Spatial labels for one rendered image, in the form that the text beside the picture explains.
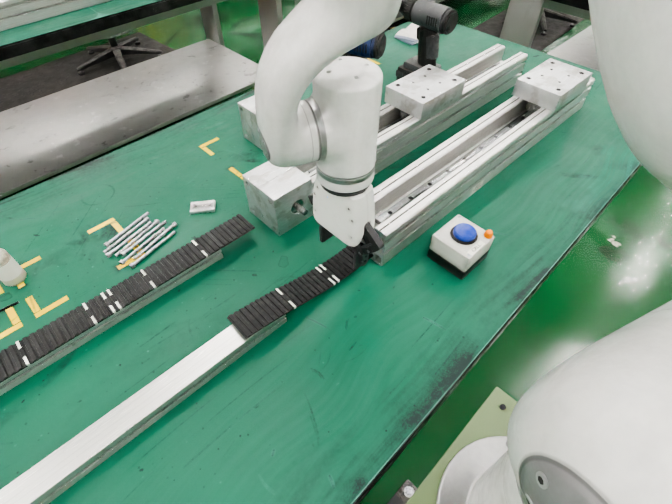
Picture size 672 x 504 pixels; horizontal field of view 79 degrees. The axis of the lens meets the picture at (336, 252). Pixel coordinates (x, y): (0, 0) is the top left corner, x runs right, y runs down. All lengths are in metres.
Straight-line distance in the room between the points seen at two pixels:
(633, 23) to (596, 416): 0.15
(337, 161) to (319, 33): 0.17
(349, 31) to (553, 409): 0.35
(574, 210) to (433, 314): 0.42
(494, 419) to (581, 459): 0.44
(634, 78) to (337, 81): 0.35
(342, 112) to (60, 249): 0.64
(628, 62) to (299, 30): 0.32
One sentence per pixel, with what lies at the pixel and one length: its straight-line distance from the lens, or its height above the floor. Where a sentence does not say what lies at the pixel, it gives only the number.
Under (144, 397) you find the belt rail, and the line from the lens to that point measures 0.66.
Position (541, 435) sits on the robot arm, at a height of 1.18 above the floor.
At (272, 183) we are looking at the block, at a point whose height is 0.87.
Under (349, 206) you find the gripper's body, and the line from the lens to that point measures 0.59.
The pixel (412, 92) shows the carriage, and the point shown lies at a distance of 1.01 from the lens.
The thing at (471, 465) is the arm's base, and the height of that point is 0.82.
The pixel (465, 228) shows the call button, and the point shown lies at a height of 0.85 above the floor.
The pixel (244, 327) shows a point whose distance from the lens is 0.65.
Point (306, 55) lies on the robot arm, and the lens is 0.44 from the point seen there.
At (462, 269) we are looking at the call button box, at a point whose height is 0.81.
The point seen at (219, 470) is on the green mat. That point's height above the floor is 0.78.
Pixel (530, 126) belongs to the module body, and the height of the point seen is 0.86.
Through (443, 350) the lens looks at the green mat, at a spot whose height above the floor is 0.78.
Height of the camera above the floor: 1.37
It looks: 49 degrees down
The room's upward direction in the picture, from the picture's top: straight up
